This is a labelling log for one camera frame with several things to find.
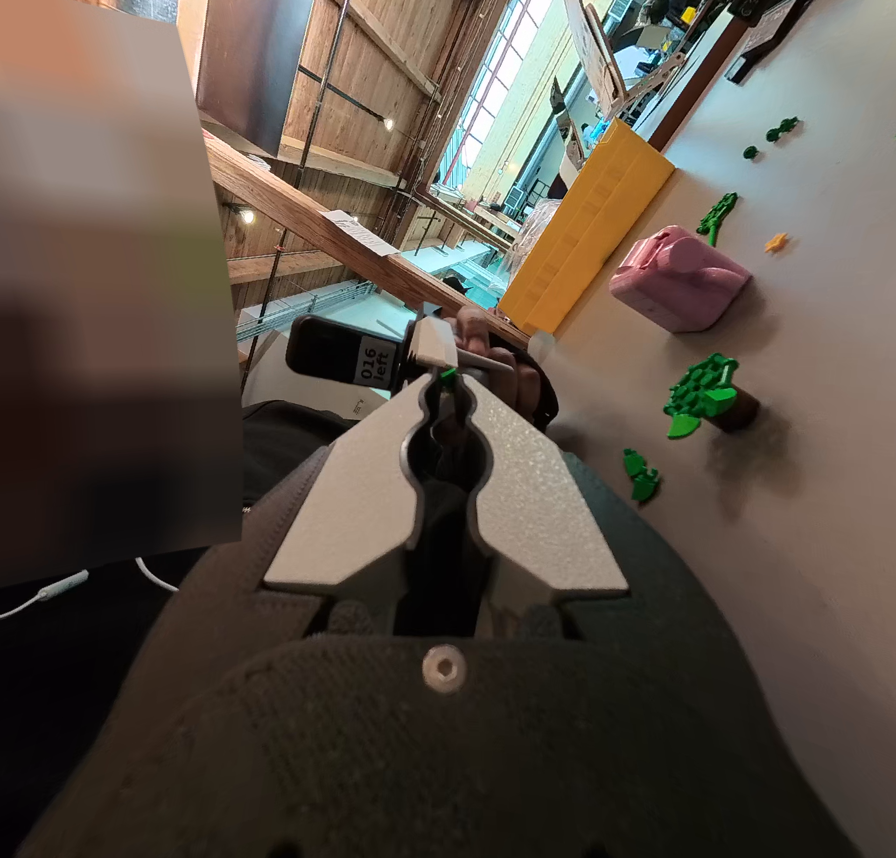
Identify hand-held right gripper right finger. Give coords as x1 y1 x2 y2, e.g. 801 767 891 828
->
451 374 631 629

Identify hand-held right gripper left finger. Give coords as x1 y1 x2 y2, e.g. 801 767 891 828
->
262 374 442 629

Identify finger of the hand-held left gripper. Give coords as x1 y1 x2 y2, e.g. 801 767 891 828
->
410 319 461 370

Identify green web plant assembly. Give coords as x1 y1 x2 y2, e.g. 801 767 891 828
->
661 353 761 440

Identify person's left hand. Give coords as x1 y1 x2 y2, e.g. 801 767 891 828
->
454 305 561 432

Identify person's black jacket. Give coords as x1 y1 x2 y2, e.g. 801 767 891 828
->
0 399 365 838

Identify scattered green leaf pieces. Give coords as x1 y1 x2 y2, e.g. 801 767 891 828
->
622 448 661 503

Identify paper sign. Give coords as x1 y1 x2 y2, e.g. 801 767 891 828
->
325 209 401 257

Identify clear plastic bags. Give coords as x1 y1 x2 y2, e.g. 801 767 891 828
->
500 200 565 292

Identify yellow plastic bin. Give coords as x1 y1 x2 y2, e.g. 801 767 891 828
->
498 118 676 335

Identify pink brick watering can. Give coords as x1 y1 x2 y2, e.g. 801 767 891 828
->
609 225 753 334

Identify green flat stem piece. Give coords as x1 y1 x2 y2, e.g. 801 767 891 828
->
696 192 739 247

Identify wooden cardboard stand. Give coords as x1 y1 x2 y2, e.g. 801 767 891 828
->
556 0 690 121

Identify small black flat device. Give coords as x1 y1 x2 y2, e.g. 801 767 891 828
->
724 4 816 86

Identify wooden post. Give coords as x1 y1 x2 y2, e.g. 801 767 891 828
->
206 133 533 349

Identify white cable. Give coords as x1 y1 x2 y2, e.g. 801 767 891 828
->
0 557 180 621

